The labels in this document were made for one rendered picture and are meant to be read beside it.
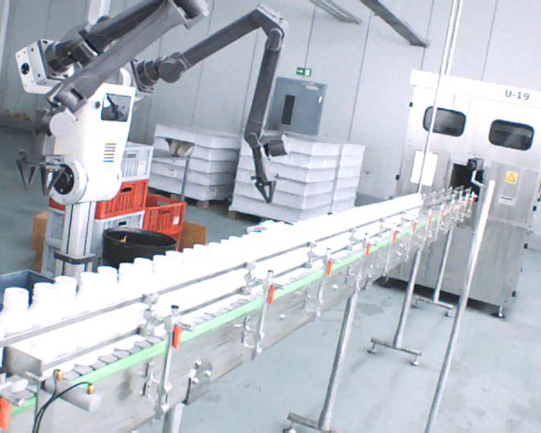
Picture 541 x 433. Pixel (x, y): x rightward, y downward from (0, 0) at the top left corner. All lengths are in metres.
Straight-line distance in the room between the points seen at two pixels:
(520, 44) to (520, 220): 6.07
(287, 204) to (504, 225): 3.20
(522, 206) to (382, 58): 6.54
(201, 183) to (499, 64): 5.67
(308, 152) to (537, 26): 5.26
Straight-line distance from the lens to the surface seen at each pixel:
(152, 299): 1.29
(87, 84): 1.62
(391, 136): 12.04
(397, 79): 12.09
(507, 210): 6.22
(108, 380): 1.25
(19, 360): 1.05
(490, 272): 6.30
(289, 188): 8.35
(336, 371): 3.08
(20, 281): 1.92
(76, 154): 2.06
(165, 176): 9.29
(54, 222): 4.27
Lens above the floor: 1.51
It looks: 10 degrees down
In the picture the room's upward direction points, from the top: 10 degrees clockwise
